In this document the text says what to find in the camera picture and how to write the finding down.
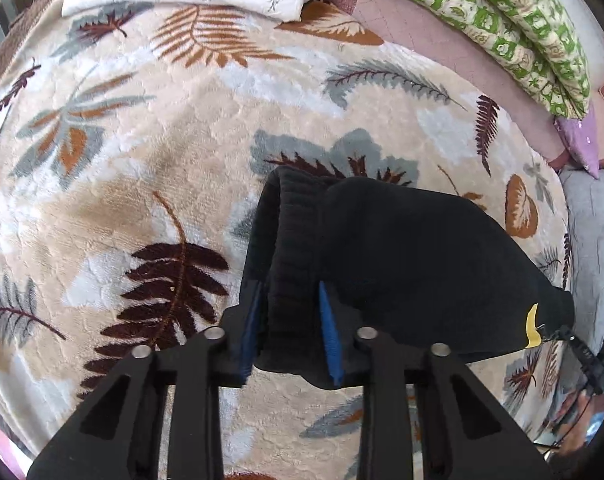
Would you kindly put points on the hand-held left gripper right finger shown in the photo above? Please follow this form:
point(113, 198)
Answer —
point(330, 335)

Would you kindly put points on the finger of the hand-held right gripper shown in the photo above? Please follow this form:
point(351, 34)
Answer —
point(579, 352)

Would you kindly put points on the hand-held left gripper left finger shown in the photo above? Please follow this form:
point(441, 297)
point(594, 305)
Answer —
point(249, 332)

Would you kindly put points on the black pants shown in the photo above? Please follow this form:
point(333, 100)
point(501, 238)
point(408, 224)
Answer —
point(406, 260)

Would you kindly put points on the person's right hand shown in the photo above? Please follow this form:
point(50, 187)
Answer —
point(576, 422)

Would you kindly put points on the grey cloth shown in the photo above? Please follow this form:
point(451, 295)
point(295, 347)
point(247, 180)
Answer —
point(591, 220)

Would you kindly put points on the leaf print fleece blanket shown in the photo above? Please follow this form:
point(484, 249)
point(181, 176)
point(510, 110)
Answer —
point(157, 160)

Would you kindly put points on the purple pillow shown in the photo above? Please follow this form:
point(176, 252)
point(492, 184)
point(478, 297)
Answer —
point(579, 135)

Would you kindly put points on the pink bed sheet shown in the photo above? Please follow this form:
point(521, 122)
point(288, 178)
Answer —
point(421, 25)

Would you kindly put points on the green patterned quilt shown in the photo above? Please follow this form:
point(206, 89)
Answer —
point(506, 20)

